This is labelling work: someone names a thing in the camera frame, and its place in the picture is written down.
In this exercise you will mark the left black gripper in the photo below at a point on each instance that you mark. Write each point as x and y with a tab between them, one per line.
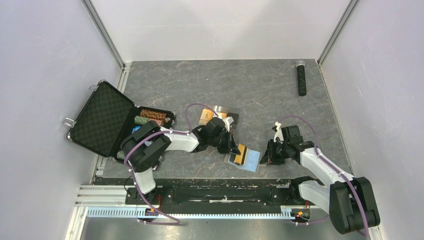
230	145

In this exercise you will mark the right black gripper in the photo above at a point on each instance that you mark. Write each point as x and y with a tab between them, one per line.
269	157

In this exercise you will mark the grey card holder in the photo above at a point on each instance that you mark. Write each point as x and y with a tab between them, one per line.
247	160

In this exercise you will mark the gold striped credit card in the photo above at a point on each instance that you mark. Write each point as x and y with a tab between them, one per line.
239	160

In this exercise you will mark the clear plastic card box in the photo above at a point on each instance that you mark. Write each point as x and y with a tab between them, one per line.
231	111

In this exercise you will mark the black glitter microphone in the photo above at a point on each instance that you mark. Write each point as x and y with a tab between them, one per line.
301	78

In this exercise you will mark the orange credit cards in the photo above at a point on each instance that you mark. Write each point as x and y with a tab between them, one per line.
207	115

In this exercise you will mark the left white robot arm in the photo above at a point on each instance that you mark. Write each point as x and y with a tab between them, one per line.
143	148

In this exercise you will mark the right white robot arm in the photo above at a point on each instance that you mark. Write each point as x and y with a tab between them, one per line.
348	200

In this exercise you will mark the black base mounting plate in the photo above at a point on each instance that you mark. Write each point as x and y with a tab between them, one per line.
224	196

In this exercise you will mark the black poker chip case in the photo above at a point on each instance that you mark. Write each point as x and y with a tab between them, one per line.
108	117

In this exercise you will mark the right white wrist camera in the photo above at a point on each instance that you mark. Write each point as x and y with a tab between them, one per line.
278	136

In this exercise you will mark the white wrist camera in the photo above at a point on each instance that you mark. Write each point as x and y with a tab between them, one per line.
278	136
227	122

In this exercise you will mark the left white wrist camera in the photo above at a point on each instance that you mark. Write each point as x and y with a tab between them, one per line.
227	122

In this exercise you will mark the slotted cable duct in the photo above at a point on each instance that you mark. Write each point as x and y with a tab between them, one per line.
139	212

